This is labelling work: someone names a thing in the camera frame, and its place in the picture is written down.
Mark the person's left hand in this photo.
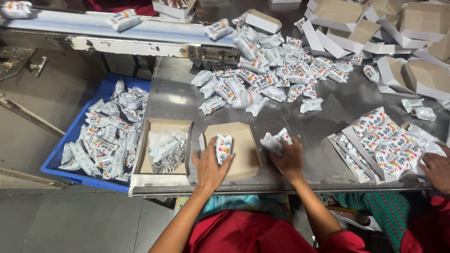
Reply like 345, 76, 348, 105
192, 137, 235, 190

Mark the person's right hand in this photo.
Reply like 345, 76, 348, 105
269, 137, 305, 183

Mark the white orange snack packet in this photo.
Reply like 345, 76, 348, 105
215, 133, 233, 166
106, 9, 142, 32
0, 1, 33, 19
204, 18, 234, 41
363, 64, 380, 83

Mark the empty brown cardboard tray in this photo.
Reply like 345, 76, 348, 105
199, 122, 262, 182

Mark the person's teal garment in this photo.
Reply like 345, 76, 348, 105
173, 194, 293, 225

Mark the cardboard tray with wrappers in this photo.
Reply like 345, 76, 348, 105
134, 118, 193, 176

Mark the white tray filled with packets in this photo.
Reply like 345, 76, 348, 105
328, 133, 384, 185
342, 107, 428, 183

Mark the silver snack packet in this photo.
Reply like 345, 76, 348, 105
407, 124, 441, 144
411, 106, 437, 122
300, 98, 324, 114
401, 98, 425, 113

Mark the person's red garment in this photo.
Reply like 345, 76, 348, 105
183, 210, 370, 253

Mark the big pile of snack packets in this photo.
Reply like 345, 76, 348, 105
191, 13, 364, 117

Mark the heap of packets in crate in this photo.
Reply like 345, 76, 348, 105
58, 78, 149, 182

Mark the blue plastic crate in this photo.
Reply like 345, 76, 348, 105
40, 73, 152, 193

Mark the white cardboard tray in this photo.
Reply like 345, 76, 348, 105
244, 9, 282, 34

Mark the heap of folded cardboard trays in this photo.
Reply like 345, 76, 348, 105
303, 0, 450, 110

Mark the white box of packets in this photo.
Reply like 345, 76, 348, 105
152, 0, 197, 20

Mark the grey metal machine cabinet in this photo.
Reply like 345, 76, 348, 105
0, 46, 106, 190

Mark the white conveyor belt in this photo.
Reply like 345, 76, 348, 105
0, 7, 241, 66

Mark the metal lever handle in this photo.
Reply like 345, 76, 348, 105
30, 56, 48, 78

